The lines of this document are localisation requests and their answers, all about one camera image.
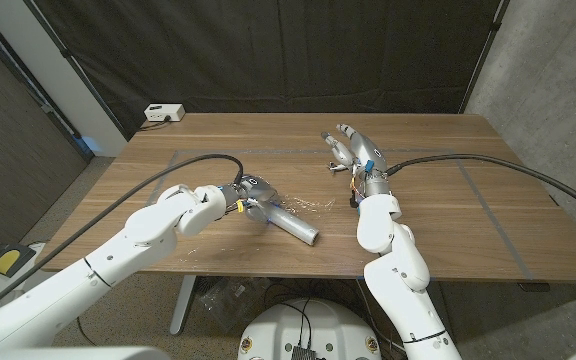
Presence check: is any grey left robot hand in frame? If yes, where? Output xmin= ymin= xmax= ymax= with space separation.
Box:
xmin=235 ymin=174 xmax=284 ymax=224

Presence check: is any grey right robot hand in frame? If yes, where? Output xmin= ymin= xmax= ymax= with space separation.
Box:
xmin=320 ymin=123 xmax=389 ymax=175

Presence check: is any clear plastic film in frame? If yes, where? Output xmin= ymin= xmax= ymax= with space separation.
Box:
xmin=280 ymin=194 xmax=337 ymax=214

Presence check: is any plastic wrap roll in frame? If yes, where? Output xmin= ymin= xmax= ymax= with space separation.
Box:
xmin=262 ymin=199 xmax=321 ymax=247

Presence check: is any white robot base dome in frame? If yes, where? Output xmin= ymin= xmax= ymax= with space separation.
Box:
xmin=237 ymin=298 xmax=383 ymax=360

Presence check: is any white power strip box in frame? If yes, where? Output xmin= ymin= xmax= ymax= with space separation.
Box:
xmin=143 ymin=103 xmax=186 ymax=123

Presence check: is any clear plastic bag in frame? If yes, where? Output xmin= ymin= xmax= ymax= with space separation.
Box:
xmin=198 ymin=277 xmax=269 ymax=331

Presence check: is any black backdrop curtain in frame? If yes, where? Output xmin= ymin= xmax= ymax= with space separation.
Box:
xmin=22 ymin=0 xmax=507 ymax=141

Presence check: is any black backdrop stand pole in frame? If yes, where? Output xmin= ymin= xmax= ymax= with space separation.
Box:
xmin=21 ymin=0 xmax=130 ymax=141
xmin=457 ymin=0 xmax=511 ymax=115

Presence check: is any black electronics box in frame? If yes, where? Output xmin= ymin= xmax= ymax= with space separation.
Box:
xmin=291 ymin=344 xmax=318 ymax=360

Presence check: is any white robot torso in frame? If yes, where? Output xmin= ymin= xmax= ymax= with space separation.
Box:
xmin=0 ymin=345 xmax=576 ymax=360

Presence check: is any yellow and black foot pedal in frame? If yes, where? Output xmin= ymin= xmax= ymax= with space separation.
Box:
xmin=0 ymin=243 xmax=37 ymax=279

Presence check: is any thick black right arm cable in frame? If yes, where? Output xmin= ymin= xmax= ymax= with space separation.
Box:
xmin=386 ymin=152 xmax=576 ymax=225

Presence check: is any black power strip cord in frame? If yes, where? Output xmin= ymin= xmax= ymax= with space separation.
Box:
xmin=139 ymin=115 xmax=172 ymax=132

